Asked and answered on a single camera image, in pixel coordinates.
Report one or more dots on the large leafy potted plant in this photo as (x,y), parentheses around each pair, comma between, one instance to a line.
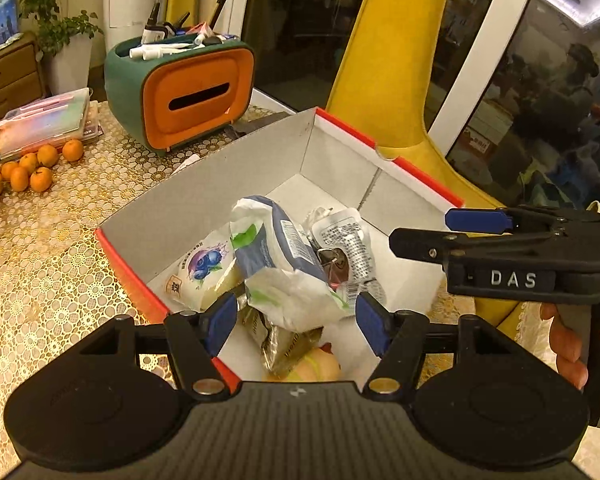
(60,25)

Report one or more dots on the white wet wipes pack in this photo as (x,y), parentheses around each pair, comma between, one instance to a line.
(280,280)

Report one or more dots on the white tube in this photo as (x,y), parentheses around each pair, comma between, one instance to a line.
(165,50)

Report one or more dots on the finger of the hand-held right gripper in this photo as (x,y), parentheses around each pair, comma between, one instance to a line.
(475,220)
(420,245)

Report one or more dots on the gold lace covered desktop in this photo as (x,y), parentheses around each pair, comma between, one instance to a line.
(45,260)

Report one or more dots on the wooden tv cabinet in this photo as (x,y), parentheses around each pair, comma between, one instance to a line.
(10,75)

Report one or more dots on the glass sliding door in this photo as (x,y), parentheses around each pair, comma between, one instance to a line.
(530,85)

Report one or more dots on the clear packet of black seeds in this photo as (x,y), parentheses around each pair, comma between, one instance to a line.
(345,237)

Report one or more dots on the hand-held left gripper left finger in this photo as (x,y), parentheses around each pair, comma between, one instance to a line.
(222,322)

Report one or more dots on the blueberry print snack packet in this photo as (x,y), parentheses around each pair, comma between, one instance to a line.
(200,265)

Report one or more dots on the silver foil snack bag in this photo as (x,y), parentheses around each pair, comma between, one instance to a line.
(285,350)

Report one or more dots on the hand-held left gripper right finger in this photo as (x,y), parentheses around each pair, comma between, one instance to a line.
(372,325)

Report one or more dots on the pastel plastic storage case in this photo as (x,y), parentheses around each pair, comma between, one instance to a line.
(45,120)

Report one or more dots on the peach yellow soft packet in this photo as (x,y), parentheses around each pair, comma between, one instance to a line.
(320,365)

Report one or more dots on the pile of tangerines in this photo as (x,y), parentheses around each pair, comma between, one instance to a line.
(30,165)

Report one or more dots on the black capped bottle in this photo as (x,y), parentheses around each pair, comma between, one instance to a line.
(152,25)

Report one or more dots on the green orange tissue box organizer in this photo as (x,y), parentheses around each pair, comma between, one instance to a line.
(130,90)

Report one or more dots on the person's right hand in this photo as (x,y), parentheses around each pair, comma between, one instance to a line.
(567,345)

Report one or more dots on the red cardboard box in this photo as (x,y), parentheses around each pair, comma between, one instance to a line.
(280,160)

